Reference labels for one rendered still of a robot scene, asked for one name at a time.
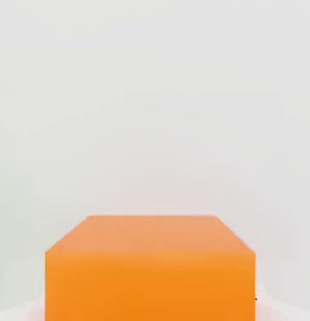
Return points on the small orange cube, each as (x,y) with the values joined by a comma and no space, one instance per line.
(149,281)

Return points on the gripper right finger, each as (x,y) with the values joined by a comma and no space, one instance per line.
(270,311)

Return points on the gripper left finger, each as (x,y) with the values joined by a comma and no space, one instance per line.
(32,313)

